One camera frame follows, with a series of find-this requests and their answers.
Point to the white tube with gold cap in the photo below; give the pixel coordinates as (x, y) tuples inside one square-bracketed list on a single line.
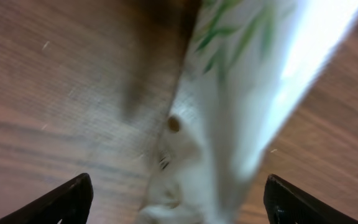
[(247, 66)]

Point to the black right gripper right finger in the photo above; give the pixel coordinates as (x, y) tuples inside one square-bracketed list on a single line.
[(287, 204)]

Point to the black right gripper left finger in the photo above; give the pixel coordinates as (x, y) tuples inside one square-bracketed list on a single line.
[(69, 203)]

